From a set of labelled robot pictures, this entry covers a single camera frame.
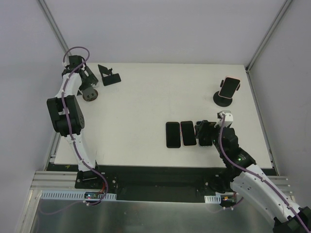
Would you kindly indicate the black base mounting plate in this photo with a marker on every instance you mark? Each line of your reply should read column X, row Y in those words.
column 151, row 183

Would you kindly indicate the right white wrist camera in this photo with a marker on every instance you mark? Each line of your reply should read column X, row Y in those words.
column 225, row 118

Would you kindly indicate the right aluminium frame post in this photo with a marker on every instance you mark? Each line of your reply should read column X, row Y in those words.
column 268, row 35

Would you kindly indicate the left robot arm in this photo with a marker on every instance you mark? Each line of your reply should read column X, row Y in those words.
column 67, row 117

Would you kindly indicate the clear-cased phone on table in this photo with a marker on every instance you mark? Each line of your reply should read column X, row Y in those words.
column 203, row 133

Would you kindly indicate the pink-cased phone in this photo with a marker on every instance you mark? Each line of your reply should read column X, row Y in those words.
column 228, row 87

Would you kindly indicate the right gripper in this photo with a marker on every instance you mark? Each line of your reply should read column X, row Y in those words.
column 204, row 129

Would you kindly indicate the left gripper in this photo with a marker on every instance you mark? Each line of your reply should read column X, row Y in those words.
column 90, row 79

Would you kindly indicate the aluminium frame post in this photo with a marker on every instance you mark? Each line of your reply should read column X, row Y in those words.
column 268, row 35
column 53, row 25

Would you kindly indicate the left aluminium frame post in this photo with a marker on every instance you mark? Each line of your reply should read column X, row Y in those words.
column 53, row 25

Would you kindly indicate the white cable duct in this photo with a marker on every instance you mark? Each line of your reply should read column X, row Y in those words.
column 215, row 199
column 76, row 195

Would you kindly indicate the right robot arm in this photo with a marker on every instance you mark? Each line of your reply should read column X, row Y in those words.
column 243, row 176

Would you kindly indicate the black round-base phone mount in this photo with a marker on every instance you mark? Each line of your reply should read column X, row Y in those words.
column 223, row 102

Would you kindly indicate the black phone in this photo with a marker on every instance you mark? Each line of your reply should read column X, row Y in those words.
column 173, row 139

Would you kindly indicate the right white cable duct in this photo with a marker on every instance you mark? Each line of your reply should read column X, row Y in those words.
column 215, row 199

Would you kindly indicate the left white cable duct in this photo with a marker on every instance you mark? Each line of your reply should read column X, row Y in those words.
column 76, row 195

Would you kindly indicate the white-cased phone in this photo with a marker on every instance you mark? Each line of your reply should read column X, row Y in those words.
column 188, row 133

